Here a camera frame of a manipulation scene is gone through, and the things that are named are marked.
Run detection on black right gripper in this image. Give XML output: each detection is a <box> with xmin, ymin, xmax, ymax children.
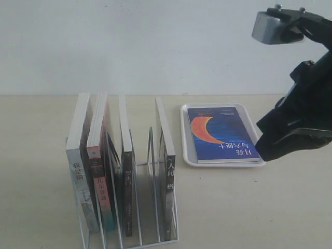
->
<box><xmin>255</xmin><ymin>7</ymin><xmax>331</xmax><ymax>162</ymax></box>

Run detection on blue book orange moon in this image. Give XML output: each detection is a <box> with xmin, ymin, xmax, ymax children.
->
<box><xmin>187</xmin><ymin>106</ymin><xmax>260</xmax><ymax>164</ymax></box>

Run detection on black book white characters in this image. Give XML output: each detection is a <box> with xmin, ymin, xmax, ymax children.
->
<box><xmin>155</xmin><ymin>96</ymin><xmax>176</xmax><ymax>241</ymax></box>

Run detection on dark brown book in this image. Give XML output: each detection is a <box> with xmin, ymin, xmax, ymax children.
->
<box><xmin>119</xmin><ymin>96</ymin><xmax>133</xmax><ymax>237</ymax></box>

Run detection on red teal book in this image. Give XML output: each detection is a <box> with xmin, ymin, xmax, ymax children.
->
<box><xmin>87</xmin><ymin>92</ymin><xmax>116</xmax><ymax>231</ymax></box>

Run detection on grey marbled book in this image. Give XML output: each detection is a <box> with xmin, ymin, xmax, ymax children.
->
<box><xmin>65</xmin><ymin>93</ymin><xmax>100</xmax><ymax>233</ymax></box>

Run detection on white plastic tray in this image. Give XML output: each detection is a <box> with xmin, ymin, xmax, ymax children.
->
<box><xmin>180</xmin><ymin>103</ymin><xmax>265</xmax><ymax>168</ymax></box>

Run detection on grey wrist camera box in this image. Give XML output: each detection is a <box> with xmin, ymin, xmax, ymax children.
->
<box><xmin>252</xmin><ymin>11</ymin><xmax>304</xmax><ymax>45</ymax></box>

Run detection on white wire book rack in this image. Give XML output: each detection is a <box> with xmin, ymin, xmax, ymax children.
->
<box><xmin>71</xmin><ymin>128</ymin><xmax>179</xmax><ymax>248</ymax></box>

